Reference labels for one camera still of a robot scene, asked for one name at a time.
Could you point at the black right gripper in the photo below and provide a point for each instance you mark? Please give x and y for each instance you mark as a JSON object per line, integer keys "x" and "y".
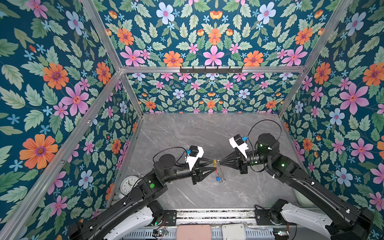
{"x": 242, "y": 161}

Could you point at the white box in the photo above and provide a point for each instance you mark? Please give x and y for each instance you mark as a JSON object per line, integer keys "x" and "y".
{"x": 234, "y": 232}

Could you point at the white analog alarm clock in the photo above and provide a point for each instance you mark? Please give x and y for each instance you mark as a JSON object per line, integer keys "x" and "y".
{"x": 127, "y": 184}

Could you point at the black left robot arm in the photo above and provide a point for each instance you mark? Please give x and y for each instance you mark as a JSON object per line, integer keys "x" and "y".
{"x": 140, "y": 208}

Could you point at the green circuit board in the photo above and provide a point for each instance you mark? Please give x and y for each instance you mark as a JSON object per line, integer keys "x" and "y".
{"x": 160, "y": 233}
{"x": 281, "y": 235}

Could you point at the green circuit board left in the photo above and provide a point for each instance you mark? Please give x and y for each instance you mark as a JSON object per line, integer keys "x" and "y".
{"x": 160, "y": 233}

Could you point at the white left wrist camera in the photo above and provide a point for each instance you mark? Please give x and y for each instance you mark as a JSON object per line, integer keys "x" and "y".
{"x": 193, "y": 154}

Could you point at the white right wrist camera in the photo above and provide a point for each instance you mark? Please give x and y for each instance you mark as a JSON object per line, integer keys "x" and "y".
{"x": 240, "y": 143}

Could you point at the black wall hook rail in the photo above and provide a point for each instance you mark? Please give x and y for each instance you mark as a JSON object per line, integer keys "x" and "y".
{"x": 210, "y": 70}

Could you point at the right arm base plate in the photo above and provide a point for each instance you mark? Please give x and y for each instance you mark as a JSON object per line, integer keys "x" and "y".
{"x": 263, "y": 217}

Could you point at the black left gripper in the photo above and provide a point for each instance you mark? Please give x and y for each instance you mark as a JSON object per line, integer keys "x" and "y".
{"x": 197, "y": 174}

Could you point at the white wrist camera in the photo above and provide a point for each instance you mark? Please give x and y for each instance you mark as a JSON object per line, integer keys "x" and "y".
{"x": 240, "y": 143}
{"x": 193, "y": 154}

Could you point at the pink box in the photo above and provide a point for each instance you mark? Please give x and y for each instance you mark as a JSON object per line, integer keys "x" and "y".
{"x": 194, "y": 232}

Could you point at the aluminium front rail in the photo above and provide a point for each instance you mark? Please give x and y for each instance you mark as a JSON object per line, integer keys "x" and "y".
{"x": 216, "y": 217}

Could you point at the green circuit board right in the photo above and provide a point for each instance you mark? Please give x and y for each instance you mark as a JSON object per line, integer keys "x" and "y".
{"x": 281, "y": 235}

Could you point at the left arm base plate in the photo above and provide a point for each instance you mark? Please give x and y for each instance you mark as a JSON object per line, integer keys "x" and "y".
{"x": 168, "y": 218}

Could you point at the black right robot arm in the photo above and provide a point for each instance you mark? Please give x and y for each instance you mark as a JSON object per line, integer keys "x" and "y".
{"x": 339, "y": 220}

